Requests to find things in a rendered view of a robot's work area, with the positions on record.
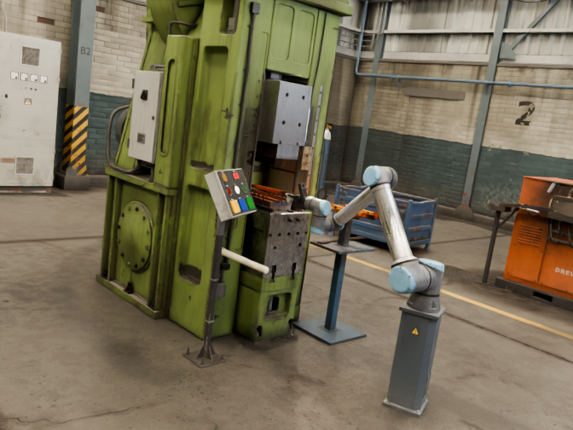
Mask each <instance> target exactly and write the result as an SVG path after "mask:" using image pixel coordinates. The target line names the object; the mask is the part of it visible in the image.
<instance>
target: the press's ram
mask: <svg viewBox="0 0 573 430"><path fill-rule="evenodd" d="M312 88H313V87H312V86H307V85H302V84H294V83H289V82H285V81H280V80H269V79H265V81H264V88H263V101H262V108H261V115H260V122H259V129H258V141H260V142H268V143H274V144H285V145H295V146H296V145H297V146H304V143H305V137H306V131H307V124H308V118H309V112H310V101H311V94H312Z"/></svg>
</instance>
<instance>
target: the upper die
mask: <svg viewBox="0 0 573 430"><path fill-rule="evenodd" d="M298 150H299V146H297V145H296V146H295V145H285V144H274V143H268V142H260V141H258V142H257V149H256V154H259V155H263V156H267V157H271V158H275V159H286V160H297V159H298Z"/></svg>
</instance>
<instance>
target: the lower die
mask: <svg viewBox="0 0 573 430"><path fill-rule="evenodd" d="M255 190H257V189H255ZM253 191H254V190H253ZM258 191H260V190H258ZM255 192H257V191H254V194H255ZM264 193H266V192H263V193H262V194H263V195H264V198H263V197H262V194H261V195H259V194H260V192H258V193H256V194H255V200H254V201H255V202H254V203H259V205H262V203H263V205H264V206H266V207H270V208H273V209H274V212H280V211H287V210H291V204H292V200H290V201H289V202H287V198H284V199H286V200H284V201H282V199H281V198H278V197H280V196H278V195H276V196H278V197H274V196H272V195H267V196H268V198H267V199H266V197H267V196H266V194H264ZM254 194H253V192H251V195H252V198H253V199H254ZM258 195H259V202H258ZM278 209H279V211H278Z"/></svg>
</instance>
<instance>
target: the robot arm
mask: <svg viewBox="0 0 573 430"><path fill-rule="evenodd" d="M363 182H364V183H365V184H366V185H367V186H368V188H367V189H365V190H364V191H363V192H362V193H361V194H359V195H358V196H357V197H356V198H355V199H354V200H353V201H351V202H350V203H349V204H348V205H346V206H345V207H344V208H343V209H341V210H340V211H339V212H337V213H336V214H334V215H333V216H332V217H331V218H327V215H328V214H329V213H330V211H331V209H332V207H331V204H330V203H329V202H328V201H326V200H321V199H318V198H315V197H312V196H308V195H307V191H306V187H305V183H299V184H298V188H299V193H300V195H293V194H289V193H285V195H286V200H287V202H289V201H290V200H292V207H295V208H300V209H303V210H310V211H312V212H313V216H312V222H311V226H310V231H311V232H313V233H316V234H319V235H323V234H324V233H325V232H327V231H340V230H342V229H343V228H344V224H345V223H347V222H348V221H349V220H350V219H352V218H353V217H354V216H355V215H357V213H359V212H360V211H361V210H363V209H364V208H365V207H366V206H368V205H369V204H371V203H372V202H373V201H374V202H375V205H376V208H377V211H378V214H379V219H380V222H381V224H382V227H383V230H384V233H385V238H386V240H387V244H388V247H389V249H390V252H391V257H392V260H393V262H392V264H391V272H390V274H389V283H390V284H391V287H392V288H393V289H394V290H395V291H396V292H398V293H405V294H408V293H411V294H410V296H409V297H408V300H407V306H408V307H410V308H412V309H414V310H417V311H422V312H426V313H438V312H440V310H441V304H440V299H439V295H440V291H441V286H442V281H443V273H444V265H443V264H441V263H439V262H437V261H434V260H430V259H419V260H418V259H417V258H416V257H414V256H413V254H412V252H411V249H410V246H409V244H408V239H407V237H406V233H405V230H404V228H403V225H402V220H401V218H400V215H399V211H398V209H397V206H396V202H395V199H394V196H393V194H392V190H393V189H394V188H395V186H396V183H397V174H396V172H395V170H394V169H392V168H390V167H388V166H370V167H368V168H367V169H366V171H365V172H364V174H363Z"/></svg>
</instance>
